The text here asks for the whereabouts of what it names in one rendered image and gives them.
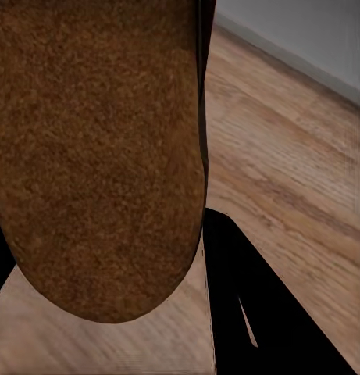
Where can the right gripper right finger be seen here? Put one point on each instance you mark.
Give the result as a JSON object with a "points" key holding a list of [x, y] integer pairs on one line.
{"points": [[289, 341]]}

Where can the sandal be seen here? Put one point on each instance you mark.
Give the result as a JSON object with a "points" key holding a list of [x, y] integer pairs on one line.
{"points": [[103, 148]]}

